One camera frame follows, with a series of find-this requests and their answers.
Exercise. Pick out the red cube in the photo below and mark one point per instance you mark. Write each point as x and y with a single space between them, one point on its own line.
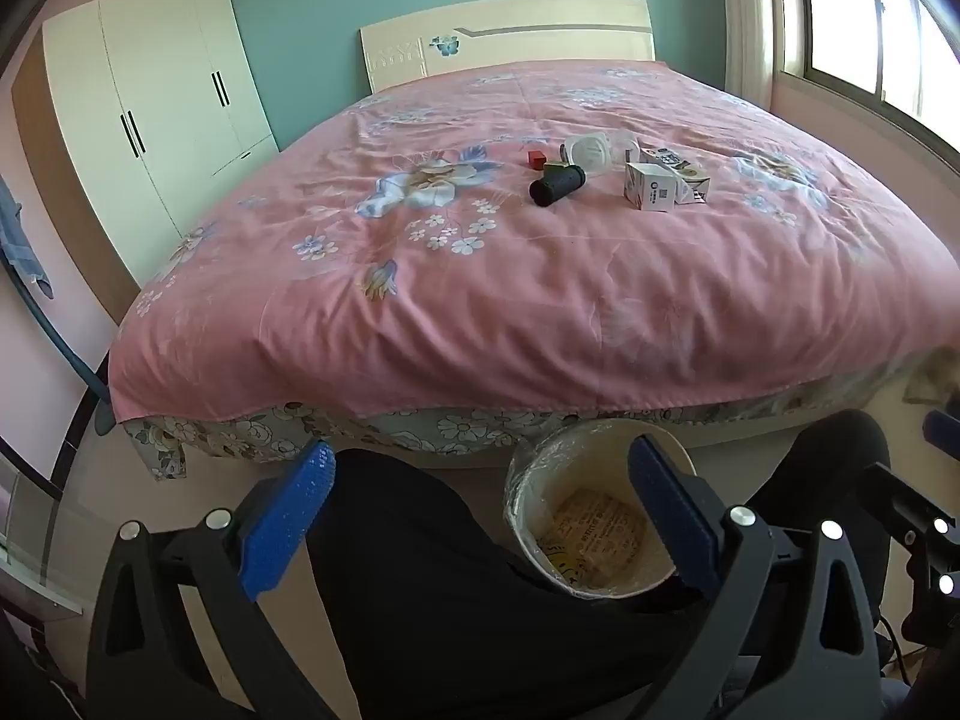
535 159

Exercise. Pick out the glass side table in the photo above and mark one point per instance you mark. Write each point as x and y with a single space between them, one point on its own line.
37 540

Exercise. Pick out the pink floral bed sheet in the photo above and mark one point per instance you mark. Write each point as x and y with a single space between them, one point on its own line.
525 300

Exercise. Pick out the cream bed headboard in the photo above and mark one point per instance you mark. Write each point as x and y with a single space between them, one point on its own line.
525 45

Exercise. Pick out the clear plastic wrapper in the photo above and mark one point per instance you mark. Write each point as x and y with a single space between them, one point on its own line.
626 144

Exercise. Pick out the cream wardrobe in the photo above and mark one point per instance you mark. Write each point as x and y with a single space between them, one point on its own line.
150 90

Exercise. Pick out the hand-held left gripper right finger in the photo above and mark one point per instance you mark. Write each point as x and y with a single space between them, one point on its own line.
673 514

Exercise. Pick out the white plastic cup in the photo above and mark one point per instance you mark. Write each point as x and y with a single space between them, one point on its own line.
589 154

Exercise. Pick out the person's right leg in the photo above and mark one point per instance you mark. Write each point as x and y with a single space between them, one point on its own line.
825 450

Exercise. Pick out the yellow printed paper packet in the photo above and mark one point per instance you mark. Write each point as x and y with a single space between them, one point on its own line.
592 532

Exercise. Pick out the white printed carton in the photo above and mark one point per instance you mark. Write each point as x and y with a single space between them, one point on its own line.
688 169

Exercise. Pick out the black cylinder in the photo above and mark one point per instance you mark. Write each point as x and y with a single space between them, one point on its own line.
556 184

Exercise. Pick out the blue towel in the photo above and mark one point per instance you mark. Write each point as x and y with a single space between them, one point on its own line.
19 240

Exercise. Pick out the window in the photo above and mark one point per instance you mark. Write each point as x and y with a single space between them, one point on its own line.
862 15

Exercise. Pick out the floral bed skirt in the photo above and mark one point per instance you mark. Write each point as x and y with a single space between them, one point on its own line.
225 435

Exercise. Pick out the round paper bowl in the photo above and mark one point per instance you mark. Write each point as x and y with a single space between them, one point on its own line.
600 450

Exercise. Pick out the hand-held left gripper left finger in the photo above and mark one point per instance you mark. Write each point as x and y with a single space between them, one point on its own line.
289 517

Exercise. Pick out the person's legs in black trousers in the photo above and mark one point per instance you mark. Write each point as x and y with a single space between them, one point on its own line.
450 600

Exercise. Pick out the white medicine box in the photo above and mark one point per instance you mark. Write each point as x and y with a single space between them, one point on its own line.
649 187

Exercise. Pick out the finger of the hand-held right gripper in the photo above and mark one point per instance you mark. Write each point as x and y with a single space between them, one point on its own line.
943 431
919 514

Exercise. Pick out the blue hoop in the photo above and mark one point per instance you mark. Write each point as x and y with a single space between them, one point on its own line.
52 330

